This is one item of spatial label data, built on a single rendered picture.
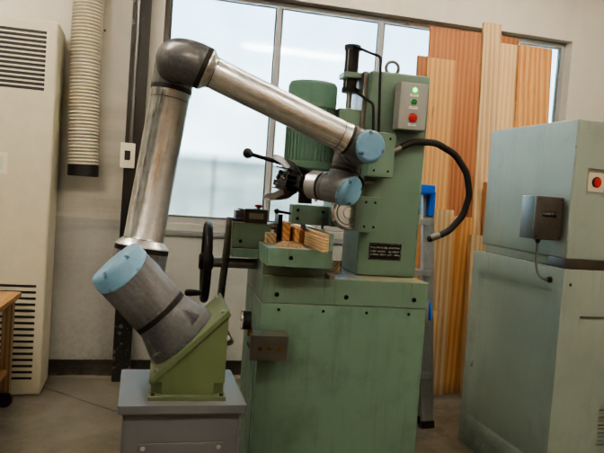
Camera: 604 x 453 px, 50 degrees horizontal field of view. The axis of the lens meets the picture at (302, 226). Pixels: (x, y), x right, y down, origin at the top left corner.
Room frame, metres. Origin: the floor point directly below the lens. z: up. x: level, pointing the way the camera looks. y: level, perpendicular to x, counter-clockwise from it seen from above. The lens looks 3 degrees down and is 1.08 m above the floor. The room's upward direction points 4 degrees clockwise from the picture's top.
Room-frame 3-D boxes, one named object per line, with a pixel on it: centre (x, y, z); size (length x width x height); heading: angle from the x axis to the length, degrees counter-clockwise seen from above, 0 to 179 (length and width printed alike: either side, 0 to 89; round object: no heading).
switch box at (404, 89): (2.25, -0.34, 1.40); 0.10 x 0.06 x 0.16; 101
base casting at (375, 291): (2.35, -0.12, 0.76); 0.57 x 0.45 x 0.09; 101
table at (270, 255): (2.31, 0.10, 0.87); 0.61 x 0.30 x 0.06; 11
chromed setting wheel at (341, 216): (2.22, -0.16, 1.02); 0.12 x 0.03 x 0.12; 101
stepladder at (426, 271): (3.10, -0.55, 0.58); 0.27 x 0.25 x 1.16; 14
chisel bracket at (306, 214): (2.32, -0.02, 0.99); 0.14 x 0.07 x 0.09; 101
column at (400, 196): (2.38, -0.29, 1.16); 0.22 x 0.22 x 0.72; 11
